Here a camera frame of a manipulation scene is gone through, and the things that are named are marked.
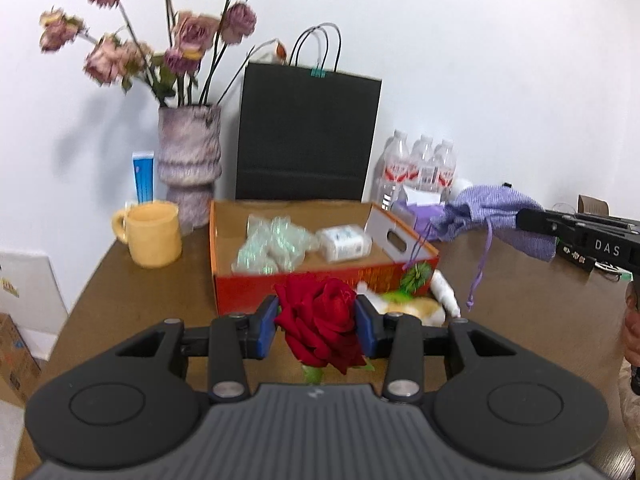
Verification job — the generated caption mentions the white yellow alpaca plush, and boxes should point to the white yellow alpaca plush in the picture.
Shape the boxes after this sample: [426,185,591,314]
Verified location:
[356,282,446,327]

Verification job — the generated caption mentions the purple drawstring pouch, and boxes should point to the purple drawstring pouch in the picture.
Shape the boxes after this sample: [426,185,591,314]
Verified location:
[418,185,556,309]

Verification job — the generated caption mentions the small white bottle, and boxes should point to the small white bottle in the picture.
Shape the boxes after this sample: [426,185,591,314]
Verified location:
[430,270,461,318]

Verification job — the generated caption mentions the red fabric rose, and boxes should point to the red fabric rose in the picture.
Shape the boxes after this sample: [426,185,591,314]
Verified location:
[274,273,374,385]

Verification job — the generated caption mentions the iridescent cellophane bag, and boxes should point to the iridescent cellophane bag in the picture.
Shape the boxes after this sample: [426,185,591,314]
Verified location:
[231,214,320,275]

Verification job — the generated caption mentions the person right hand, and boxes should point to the person right hand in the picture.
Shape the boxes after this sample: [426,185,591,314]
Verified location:
[622,282,640,367]

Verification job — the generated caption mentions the brown leather stand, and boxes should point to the brown leather stand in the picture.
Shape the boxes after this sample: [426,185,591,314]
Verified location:
[578,195,610,217]

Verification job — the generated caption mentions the white round robot speaker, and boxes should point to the white round robot speaker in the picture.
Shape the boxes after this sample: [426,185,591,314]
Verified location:
[449,178,473,200]

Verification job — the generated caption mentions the orange cardboard box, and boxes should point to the orange cardboard box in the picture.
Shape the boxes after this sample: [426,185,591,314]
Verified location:
[209,200,439,315]

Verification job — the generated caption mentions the right water bottle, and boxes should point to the right water bottle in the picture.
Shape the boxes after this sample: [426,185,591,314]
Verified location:
[434,140,457,192]

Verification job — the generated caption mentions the water bottle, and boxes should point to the water bottle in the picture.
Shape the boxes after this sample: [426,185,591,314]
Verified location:
[374,130,410,210]
[409,134,435,192]
[434,140,457,192]

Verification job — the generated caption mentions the purple tissue pack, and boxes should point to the purple tissue pack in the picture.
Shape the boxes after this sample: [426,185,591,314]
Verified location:
[390,185,444,232]

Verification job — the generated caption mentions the middle water bottle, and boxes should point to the middle water bottle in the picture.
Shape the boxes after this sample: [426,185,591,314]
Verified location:
[409,134,435,192]

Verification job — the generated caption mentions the yellow ceramic mug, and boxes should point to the yellow ceramic mug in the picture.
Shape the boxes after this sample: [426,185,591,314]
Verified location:
[111,200,182,269]

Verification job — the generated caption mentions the left water bottle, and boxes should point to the left water bottle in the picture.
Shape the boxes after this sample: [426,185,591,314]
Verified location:
[374,130,410,210]

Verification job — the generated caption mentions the purple textured vase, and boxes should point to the purple textured vase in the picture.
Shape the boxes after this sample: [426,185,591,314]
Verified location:
[156,104,222,229]

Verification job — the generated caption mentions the blue white tube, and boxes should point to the blue white tube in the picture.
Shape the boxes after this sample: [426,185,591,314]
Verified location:
[132,152,154,204]

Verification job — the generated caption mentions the white board on floor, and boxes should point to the white board on floor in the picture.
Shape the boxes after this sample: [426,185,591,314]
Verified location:
[0,250,68,361]

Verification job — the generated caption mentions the brown cardboard box on floor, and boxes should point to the brown cardboard box on floor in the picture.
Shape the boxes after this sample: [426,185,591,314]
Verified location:
[0,313,41,408]

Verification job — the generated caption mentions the black paper bag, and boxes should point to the black paper bag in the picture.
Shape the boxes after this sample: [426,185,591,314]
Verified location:
[234,22,382,200]

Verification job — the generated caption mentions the dried pink flowers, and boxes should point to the dried pink flowers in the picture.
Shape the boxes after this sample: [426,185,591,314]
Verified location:
[39,0,257,108]

